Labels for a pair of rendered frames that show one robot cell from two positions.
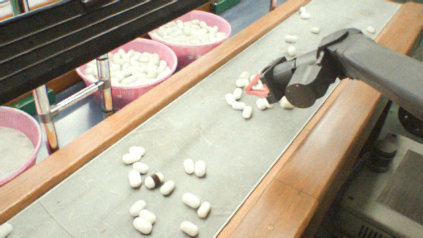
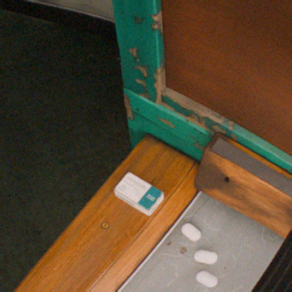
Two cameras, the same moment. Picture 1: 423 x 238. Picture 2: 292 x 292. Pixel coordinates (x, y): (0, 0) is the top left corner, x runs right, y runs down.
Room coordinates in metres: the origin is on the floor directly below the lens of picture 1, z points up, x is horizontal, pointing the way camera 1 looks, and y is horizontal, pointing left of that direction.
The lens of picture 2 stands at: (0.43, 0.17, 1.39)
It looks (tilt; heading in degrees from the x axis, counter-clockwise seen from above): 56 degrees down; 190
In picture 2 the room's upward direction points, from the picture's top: 6 degrees counter-clockwise
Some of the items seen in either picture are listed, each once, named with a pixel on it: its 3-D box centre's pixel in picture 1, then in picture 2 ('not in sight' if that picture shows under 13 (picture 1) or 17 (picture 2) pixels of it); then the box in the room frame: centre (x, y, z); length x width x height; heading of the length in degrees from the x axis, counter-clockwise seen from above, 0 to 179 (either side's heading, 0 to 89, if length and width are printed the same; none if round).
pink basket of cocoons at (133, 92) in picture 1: (128, 75); not in sight; (0.93, 0.24, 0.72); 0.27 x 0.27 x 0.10
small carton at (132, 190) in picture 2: not in sight; (138, 194); (0.10, 0.10, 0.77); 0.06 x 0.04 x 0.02; 59
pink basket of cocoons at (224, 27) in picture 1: (188, 39); not in sight; (1.17, 0.10, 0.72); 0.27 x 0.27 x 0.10
